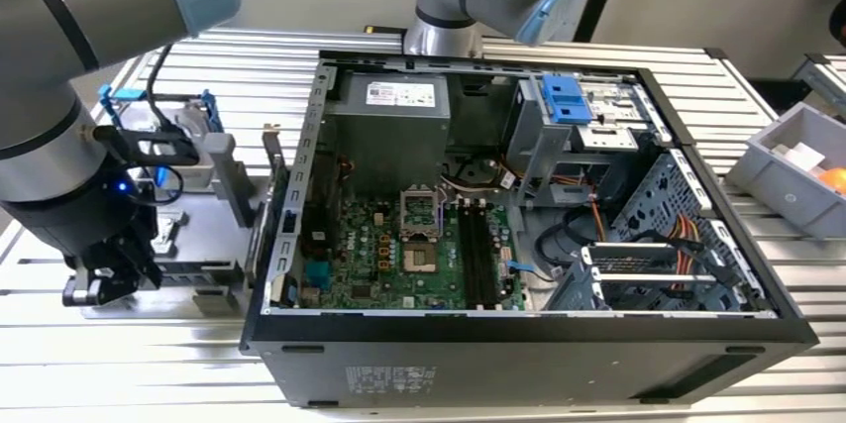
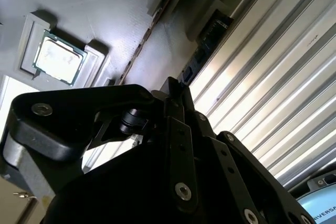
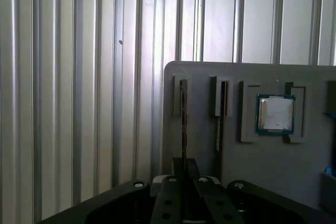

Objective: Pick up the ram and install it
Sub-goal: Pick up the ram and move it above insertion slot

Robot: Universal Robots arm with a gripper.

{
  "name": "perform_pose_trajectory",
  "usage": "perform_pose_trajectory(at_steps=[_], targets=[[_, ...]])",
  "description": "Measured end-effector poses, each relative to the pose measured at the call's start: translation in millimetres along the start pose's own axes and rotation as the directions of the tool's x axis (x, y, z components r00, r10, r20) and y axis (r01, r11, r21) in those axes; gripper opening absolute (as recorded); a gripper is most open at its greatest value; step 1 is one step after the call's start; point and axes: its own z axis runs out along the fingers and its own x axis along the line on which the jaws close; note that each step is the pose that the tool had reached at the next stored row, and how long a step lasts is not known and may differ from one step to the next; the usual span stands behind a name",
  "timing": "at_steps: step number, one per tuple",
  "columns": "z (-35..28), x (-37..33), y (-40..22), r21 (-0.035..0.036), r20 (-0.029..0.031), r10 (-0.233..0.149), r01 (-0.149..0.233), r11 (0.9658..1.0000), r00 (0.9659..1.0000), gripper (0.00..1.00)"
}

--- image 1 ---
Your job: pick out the grey metal disk bay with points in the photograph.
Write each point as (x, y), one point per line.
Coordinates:
(634, 246)

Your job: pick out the blue plastic drive latch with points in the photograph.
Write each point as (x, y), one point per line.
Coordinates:
(564, 96)

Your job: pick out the teal board connector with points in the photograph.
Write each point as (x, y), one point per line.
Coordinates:
(319, 275)

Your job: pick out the grey parts rack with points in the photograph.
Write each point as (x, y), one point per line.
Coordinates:
(211, 235)

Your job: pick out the white power supply label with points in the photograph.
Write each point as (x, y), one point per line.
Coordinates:
(403, 93)

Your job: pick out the green Dell motherboard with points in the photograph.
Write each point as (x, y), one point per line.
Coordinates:
(369, 284)

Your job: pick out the grey power supply unit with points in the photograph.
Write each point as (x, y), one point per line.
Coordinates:
(389, 145)

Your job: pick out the silver CPU chip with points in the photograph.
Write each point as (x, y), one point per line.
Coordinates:
(168, 235)

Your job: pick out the dark haired person head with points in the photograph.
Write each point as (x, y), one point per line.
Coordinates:
(839, 22)

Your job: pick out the black open PC case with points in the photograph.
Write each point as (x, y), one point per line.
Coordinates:
(528, 373)

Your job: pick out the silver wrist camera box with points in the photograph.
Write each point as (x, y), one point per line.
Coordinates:
(195, 178)

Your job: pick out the grey plastic storage bin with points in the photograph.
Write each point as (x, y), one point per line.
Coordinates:
(779, 195)

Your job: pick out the CPU socket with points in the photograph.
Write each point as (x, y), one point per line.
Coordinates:
(422, 259)

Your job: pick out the hard disk in blue carrier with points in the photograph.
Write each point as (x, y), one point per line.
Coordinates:
(128, 94)

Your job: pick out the orange round object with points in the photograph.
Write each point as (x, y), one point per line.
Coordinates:
(834, 180)

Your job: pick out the black RAM slot white clips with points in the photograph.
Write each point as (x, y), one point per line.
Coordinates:
(488, 254)
(472, 254)

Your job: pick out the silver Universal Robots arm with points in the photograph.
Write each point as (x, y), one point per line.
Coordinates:
(65, 46)

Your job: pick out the white small block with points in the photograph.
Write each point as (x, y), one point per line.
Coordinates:
(803, 153)

